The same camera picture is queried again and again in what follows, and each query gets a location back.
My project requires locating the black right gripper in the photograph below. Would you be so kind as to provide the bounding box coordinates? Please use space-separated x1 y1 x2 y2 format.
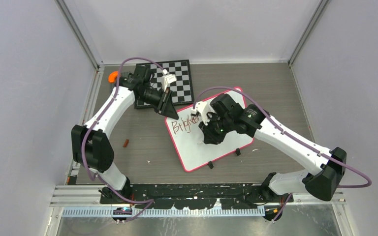
199 112 234 144

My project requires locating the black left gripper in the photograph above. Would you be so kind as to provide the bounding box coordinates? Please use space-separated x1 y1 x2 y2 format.
138 88 179 120

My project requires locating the brown marker cap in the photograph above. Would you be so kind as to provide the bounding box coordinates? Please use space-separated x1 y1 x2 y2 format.
123 139 129 148

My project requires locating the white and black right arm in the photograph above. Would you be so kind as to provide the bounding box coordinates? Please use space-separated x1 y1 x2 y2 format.
190 93 347 202

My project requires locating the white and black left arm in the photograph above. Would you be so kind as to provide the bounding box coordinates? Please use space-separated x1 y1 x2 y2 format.
71 65 179 204

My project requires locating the pink-framed whiteboard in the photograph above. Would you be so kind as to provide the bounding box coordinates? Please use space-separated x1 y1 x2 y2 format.
165 94 253 172

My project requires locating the black whiteboard foot clip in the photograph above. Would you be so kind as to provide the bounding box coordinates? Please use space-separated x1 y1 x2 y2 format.
208 161 214 169
235 148 241 156

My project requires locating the black white checkerboard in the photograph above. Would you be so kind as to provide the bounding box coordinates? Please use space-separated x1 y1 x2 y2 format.
141 59 194 105

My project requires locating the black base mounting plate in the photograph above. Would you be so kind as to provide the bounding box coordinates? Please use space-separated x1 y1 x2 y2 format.
99 183 294 211

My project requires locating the orange curved block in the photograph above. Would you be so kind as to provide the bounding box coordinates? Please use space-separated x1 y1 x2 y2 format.
108 71 121 84

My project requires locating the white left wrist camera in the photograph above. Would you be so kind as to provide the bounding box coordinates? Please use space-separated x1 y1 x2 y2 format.
161 74 177 92

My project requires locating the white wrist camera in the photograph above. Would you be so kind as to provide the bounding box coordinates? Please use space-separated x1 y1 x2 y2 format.
161 74 177 92
190 101 215 126

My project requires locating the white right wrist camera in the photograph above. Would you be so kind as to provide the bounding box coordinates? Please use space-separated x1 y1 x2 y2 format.
190 101 215 126

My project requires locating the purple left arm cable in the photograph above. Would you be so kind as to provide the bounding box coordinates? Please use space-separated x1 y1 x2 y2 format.
80 57 167 223

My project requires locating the white slotted cable duct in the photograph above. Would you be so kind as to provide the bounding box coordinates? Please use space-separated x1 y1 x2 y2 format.
62 206 265 218

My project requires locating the aluminium frame rail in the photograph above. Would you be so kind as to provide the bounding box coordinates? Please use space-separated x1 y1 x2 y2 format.
50 64 105 207

